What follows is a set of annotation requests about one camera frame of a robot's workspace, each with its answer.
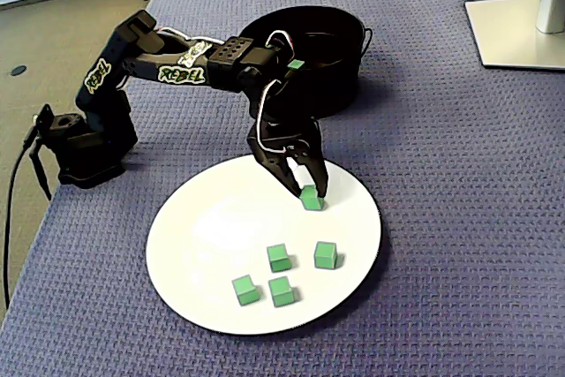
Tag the black robot arm with stickers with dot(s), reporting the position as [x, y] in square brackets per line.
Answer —
[88, 147]

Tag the green cube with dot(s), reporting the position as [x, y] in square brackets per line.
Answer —
[245, 291]
[278, 258]
[312, 202]
[296, 65]
[281, 292]
[326, 256]

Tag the blue woven table mat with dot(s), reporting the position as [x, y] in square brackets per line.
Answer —
[441, 218]

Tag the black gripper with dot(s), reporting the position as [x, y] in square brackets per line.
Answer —
[274, 160]

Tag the black metal bucket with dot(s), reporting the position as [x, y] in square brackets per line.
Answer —
[335, 90]

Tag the black round floor cover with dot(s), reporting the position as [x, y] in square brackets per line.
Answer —
[18, 71]

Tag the white monitor stand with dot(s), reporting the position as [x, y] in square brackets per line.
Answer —
[507, 32]

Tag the white round plate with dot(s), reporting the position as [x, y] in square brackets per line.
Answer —
[212, 227]

